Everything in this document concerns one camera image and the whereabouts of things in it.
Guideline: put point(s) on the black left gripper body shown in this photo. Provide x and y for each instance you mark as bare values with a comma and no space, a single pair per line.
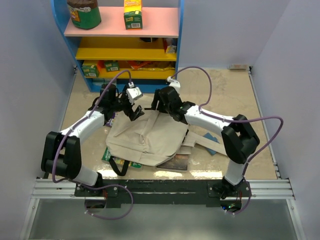
123,104

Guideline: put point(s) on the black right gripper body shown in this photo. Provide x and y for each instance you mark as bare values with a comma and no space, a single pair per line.
161,107

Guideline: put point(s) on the cream canvas backpack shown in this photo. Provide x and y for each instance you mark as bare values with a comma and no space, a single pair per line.
150,140

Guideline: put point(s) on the blue notebook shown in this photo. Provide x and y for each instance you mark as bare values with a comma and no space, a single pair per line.
211,144

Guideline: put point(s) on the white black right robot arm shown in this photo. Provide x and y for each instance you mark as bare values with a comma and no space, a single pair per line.
239,138

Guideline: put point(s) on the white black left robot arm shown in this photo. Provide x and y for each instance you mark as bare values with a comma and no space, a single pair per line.
62,150

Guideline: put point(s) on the orange snack bag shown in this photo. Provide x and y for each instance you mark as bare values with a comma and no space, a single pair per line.
151,66

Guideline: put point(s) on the purple treehouse book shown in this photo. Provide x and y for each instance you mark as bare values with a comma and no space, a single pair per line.
111,121

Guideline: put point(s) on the green orange box right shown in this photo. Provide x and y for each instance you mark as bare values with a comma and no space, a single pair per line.
111,65

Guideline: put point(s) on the green orange box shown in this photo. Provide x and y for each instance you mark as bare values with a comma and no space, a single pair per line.
90,71
111,65

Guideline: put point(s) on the green orange box left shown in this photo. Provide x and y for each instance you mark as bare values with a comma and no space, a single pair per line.
90,71

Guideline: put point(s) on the blue yellow pink shelf unit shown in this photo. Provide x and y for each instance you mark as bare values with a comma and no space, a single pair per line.
110,41

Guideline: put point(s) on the small carton on shelf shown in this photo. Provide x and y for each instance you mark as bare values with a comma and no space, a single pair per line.
170,45

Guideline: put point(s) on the dark tale of two cities book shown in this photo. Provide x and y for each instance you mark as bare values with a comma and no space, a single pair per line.
179,163

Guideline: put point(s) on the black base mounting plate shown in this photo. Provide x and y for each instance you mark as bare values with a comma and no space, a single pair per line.
208,192

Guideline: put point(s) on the yellow green sponge box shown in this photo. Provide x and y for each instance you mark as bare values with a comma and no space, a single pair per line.
133,15

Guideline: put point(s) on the brown green canister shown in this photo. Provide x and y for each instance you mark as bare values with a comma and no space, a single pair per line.
84,14

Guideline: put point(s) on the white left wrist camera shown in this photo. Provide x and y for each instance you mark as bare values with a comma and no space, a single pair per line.
134,94

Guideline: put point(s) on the white label on wall base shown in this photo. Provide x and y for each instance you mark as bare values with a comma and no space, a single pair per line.
240,67

